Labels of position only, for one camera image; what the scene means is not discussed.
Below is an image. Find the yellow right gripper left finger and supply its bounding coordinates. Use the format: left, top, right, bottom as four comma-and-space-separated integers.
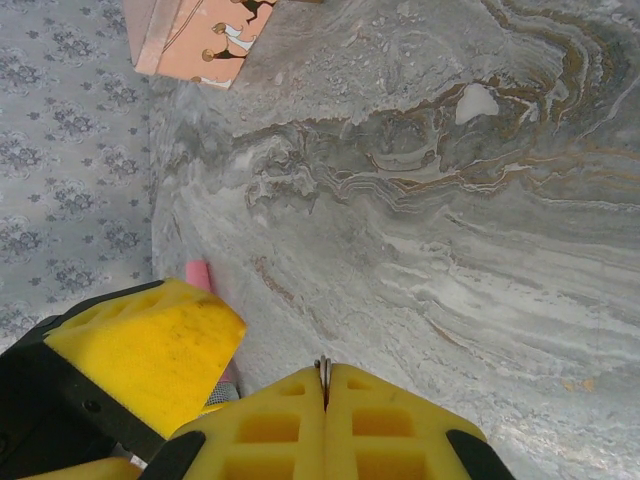
148, 366, 327, 480

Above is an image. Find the pink toy microphone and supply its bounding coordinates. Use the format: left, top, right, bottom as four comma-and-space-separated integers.
183, 258, 242, 407

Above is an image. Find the small silver key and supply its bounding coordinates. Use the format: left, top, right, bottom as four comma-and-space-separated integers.
318, 353, 335, 402

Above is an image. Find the pink cartoon print box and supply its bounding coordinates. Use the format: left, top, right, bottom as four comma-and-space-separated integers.
124, 0, 279, 92

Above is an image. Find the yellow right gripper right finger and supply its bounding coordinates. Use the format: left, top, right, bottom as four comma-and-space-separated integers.
324, 363, 517, 480

